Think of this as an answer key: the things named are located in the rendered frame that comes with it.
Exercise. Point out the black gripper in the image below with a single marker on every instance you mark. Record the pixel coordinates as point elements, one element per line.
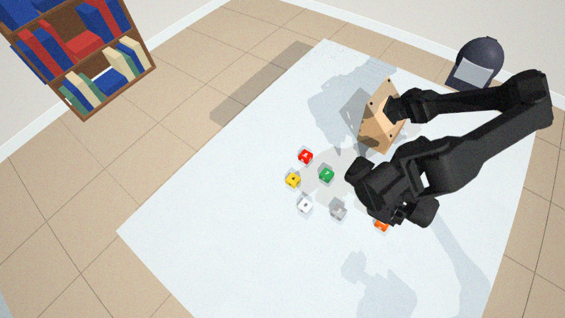
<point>420,212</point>

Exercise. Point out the red block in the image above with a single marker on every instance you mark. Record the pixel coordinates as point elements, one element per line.
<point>305,156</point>

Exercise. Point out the green digit block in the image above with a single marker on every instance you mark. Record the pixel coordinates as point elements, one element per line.
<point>326,175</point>

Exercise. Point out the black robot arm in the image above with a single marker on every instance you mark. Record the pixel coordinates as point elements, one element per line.
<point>451,162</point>

